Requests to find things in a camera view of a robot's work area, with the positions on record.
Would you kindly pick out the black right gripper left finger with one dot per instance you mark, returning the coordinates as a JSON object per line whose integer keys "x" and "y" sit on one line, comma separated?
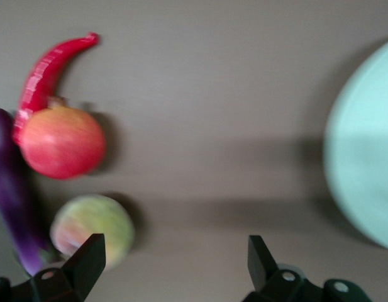
{"x": 71, "y": 284}

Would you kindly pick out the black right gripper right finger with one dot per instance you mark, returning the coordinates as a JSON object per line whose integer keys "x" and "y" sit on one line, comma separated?
{"x": 275, "y": 287}

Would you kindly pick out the yellow-green peach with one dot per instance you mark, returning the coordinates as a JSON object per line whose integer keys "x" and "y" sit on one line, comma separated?
{"x": 99, "y": 217}

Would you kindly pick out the purple eggplant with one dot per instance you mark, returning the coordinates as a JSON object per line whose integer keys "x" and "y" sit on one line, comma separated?
{"x": 8, "y": 188}

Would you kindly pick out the red apple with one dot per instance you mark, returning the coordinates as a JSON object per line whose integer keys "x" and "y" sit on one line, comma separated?
{"x": 64, "y": 144}

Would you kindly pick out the red chili pepper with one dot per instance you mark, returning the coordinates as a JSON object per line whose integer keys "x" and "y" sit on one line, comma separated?
{"x": 39, "y": 81}

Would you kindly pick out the pale green round plate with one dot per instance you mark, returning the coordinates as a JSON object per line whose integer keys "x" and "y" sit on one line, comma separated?
{"x": 366, "y": 151}

